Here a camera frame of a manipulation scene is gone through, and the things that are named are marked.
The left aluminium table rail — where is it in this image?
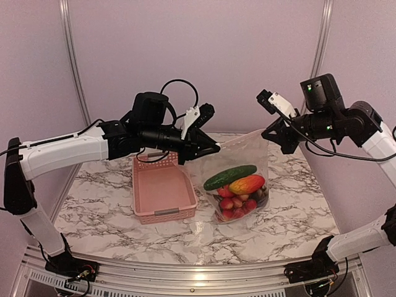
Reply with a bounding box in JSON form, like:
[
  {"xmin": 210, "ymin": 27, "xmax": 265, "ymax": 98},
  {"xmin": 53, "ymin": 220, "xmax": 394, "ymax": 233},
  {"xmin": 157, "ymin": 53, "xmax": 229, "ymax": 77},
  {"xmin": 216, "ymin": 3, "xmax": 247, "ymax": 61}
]
[{"xmin": 49, "ymin": 163, "xmax": 82, "ymax": 223}]

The aluminium table rail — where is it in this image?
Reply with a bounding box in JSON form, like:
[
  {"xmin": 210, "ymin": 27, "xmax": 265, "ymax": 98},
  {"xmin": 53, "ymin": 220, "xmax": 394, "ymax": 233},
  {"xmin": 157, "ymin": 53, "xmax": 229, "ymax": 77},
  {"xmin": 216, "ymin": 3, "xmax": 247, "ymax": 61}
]
[
  {"xmin": 49, "ymin": 163, "xmax": 82, "ymax": 223},
  {"xmin": 12, "ymin": 244, "xmax": 372, "ymax": 297},
  {"xmin": 208, "ymin": 129, "xmax": 264, "ymax": 142}
]

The dark green cucumber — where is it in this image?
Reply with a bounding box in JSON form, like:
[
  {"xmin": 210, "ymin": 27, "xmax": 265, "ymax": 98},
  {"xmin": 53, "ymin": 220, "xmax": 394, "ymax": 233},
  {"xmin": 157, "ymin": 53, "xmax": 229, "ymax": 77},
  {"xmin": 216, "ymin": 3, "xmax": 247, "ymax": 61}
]
[{"xmin": 204, "ymin": 165, "xmax": 257, "ymax": 191}]

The red lychee bunch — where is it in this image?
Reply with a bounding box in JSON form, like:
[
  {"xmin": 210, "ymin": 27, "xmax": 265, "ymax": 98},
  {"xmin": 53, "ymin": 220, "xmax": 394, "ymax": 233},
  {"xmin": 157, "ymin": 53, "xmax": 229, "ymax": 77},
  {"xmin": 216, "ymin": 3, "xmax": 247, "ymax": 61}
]
[{"xmin": 216, "ymin": 187, "xmax": 258, "ymax": 222}]

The clear zip top bag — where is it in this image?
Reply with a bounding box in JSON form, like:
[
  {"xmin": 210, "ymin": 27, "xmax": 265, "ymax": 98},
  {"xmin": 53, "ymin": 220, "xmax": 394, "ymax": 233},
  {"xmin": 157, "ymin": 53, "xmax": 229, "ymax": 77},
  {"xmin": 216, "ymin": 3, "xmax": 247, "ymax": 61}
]
[{"xmin": 185, "ymin": 129, "xmax": 269, "ymax": 224}]

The pink perforated plastic basket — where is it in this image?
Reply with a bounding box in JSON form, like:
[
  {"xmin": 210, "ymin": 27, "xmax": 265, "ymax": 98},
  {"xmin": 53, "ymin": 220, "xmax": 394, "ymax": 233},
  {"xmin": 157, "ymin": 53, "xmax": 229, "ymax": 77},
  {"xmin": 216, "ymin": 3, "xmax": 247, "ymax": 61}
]
[{"xmin": 132, "ymin": 153, "xmax": 198, "ymax": 225}]

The rear aluminium table rail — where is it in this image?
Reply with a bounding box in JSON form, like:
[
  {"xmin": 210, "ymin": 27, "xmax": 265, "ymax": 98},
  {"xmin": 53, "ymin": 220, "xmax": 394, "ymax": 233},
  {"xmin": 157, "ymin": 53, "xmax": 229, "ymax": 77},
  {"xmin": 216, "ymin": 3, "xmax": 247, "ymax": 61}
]
[{"xmin": 208, "ymin": 129, "xmax": 264, "ymax": 142}]

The aluminium frame post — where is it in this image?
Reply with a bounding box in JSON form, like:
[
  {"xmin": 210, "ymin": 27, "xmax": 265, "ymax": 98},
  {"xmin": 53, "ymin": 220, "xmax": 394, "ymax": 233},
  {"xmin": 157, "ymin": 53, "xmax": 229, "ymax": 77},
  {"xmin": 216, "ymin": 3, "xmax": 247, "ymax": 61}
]
[
  {"xmin": 59, "ymin": 0, "xmax": 92, "ymax": 126},
  {"xmin": 302, "ymin": 1, "xmax": 335, "ymax": 79}
]

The orange yellow fruit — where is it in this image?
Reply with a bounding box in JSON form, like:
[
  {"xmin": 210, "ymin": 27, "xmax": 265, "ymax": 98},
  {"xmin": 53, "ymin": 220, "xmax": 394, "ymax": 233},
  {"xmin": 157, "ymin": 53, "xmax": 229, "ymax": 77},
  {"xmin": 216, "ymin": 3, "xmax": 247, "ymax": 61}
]
[{"xmin": 228, "ymin": 174, "xmax": 265, "ymax": 195}]

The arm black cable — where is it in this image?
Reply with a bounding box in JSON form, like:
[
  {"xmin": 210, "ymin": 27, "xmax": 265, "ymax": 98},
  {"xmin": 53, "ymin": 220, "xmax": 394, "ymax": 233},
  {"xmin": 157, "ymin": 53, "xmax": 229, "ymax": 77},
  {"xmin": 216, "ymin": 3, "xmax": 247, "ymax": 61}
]
[
  {"xmin": 278, "ymin": 114, "xmax": 396, "ymax": 285},
  {"xmin": 0, "ymin": 79, "xmax": 199, "ymax": 213}
]

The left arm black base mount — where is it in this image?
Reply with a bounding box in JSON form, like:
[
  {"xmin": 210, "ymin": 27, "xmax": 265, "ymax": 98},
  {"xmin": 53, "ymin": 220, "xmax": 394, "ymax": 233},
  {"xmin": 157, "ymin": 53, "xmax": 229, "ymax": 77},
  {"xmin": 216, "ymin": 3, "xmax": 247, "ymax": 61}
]
[{"xmin": 45, "ymin": 258, "xmax": 99, "ymax": 282}]

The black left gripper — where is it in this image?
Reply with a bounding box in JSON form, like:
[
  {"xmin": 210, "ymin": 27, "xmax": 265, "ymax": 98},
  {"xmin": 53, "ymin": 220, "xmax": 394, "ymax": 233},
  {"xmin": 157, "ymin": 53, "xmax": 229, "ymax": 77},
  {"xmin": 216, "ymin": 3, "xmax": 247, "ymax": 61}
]
[{"xmin": 140, "ymin": 123, "xmax": 220, "ymax": 165}]

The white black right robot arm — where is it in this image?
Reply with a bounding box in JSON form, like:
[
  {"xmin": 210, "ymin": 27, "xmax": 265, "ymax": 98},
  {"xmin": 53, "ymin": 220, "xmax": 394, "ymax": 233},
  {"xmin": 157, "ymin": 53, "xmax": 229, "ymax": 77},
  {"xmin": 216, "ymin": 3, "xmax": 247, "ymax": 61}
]
[{"xmin": 256, "ymin": 73, "xmax": 395, "ymax": 277}]

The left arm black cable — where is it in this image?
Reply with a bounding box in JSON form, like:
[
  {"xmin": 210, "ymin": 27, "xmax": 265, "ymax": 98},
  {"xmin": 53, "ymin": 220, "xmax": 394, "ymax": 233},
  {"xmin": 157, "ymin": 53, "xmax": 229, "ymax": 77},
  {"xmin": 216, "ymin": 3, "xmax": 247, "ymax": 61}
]
[{"xmin": 0, "ymin": 79, "xmax": 199, "ymax": 213}]

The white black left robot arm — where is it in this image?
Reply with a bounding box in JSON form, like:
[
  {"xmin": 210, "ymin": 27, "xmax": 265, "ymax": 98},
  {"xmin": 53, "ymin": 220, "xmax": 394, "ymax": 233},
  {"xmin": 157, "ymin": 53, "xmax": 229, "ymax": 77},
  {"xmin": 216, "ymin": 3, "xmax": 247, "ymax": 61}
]
[{"xmin": 3, "ymin": 92, "xmax": 220, "ymax": 275}]

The front aluminium table rail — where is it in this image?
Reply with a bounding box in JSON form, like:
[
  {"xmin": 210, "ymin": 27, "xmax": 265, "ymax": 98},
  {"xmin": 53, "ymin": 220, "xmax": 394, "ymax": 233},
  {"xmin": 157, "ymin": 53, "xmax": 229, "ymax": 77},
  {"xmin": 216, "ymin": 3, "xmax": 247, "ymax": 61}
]
[{"xmin": 12, "ymin": 244, "xmax": 372, "ymax": 297}]

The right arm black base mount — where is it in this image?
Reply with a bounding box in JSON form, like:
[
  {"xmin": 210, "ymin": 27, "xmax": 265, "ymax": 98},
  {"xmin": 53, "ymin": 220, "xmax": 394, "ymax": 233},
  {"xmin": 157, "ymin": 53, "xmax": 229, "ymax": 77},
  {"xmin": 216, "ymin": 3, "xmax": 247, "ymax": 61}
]
[{"xmin": 283, "ymin": 259, "xmax": 340, "ymax": 283}]

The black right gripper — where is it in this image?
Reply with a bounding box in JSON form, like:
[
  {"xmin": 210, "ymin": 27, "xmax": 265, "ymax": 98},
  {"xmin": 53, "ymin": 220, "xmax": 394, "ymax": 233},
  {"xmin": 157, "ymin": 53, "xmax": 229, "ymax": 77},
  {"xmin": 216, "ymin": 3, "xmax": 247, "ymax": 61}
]
[{"xmin": 264, "ymin": 109, "xmax": 341, "ymax": 153}]

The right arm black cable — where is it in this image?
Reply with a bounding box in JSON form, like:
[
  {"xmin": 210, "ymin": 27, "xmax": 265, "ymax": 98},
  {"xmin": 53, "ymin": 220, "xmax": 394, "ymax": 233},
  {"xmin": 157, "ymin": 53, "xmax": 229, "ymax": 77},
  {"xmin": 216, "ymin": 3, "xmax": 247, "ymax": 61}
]
[{"xmin": 278, "ymin": 114, "xmax": 396, "ymax": 285}]

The left rear aluminium frame post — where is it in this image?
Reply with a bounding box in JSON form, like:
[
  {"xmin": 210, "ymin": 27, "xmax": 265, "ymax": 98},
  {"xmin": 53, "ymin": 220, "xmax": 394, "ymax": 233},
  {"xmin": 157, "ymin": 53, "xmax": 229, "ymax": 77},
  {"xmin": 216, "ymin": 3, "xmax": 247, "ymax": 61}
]
[{"xmin": 59, "ymin": 0, "xmax": 92, "ymax": 126}]

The purple eggplant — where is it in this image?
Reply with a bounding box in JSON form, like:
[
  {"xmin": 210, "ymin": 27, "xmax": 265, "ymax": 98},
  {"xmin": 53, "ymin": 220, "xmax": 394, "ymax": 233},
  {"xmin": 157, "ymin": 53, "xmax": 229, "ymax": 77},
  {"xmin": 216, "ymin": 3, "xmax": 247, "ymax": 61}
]
[{"xmin": 250, "ymin": 186, "xmax": 269, "ymax": 207}]

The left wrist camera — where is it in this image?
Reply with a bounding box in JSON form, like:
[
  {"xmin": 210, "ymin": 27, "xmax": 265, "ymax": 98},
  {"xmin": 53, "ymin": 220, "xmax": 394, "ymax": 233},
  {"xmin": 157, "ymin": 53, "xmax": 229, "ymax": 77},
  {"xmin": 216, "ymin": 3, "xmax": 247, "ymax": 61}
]
[{"xmin": 181, "ymin": 103, "xmax": 215, "ymax": 140}]

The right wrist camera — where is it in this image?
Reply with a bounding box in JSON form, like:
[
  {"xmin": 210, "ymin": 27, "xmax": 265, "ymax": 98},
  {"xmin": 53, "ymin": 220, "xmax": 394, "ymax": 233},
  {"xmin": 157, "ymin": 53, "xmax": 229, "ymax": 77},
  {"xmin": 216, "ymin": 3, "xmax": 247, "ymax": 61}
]
[{"xmin": 256, "ymin": 89, "xmax": 299, "ymax": 118}]

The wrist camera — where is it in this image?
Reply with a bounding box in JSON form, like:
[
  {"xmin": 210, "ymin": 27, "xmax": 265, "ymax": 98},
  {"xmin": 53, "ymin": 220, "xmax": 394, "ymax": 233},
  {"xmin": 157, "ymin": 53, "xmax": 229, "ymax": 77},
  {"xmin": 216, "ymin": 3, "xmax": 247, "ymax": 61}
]
[
  {"xmin": 256, "ymin": 89, "xmax": 299, "ymax": 118},
  {"xmin": 181, "ymin": 103, "xmax": 215, "ymax": 140}
]

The right rear aluminium frame post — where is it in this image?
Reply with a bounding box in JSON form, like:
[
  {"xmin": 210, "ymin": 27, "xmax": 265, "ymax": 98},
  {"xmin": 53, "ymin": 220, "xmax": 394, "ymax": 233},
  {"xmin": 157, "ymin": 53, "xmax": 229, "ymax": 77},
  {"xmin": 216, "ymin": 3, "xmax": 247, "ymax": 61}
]
[{"xmin": 302, "ymin": 1, "xmax": 335, "ymax": 79}]

